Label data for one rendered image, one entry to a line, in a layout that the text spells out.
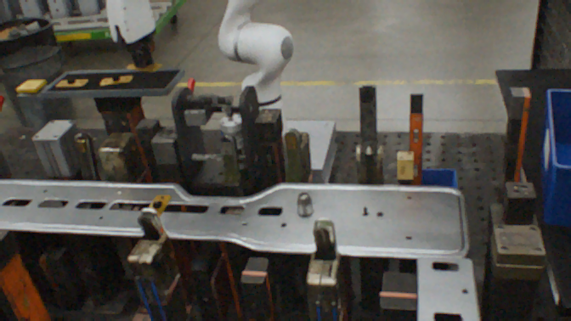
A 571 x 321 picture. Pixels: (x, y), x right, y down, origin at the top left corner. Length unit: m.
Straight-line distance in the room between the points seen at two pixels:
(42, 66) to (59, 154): 2.62
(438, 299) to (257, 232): 0.39
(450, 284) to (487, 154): 0.97
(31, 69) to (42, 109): 2.37
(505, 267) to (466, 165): 0.88
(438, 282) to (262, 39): 0.85
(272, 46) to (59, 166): 0.65
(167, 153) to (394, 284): 0.65
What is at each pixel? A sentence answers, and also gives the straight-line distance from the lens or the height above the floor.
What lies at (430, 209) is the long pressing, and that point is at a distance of 1.18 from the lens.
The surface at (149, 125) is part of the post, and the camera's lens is 1.43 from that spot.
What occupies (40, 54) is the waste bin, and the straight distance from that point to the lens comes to 4.04.
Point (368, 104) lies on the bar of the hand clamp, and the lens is 1.20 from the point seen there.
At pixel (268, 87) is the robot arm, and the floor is 1.04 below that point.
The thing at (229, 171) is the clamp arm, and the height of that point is 1.02.
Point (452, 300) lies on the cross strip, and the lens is 1.00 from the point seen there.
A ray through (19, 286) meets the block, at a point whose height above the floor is 0.90.
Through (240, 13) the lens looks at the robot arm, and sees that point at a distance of 1.62.
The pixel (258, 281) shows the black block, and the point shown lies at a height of 0.99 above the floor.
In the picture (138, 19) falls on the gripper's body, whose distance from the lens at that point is 1.29.
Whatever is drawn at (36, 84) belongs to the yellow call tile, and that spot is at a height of 1.16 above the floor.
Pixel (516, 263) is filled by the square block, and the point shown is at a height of 1.04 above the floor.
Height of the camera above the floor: 1.72
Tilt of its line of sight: 32 degrees down
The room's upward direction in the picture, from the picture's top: 8 degrees counter-clockwise
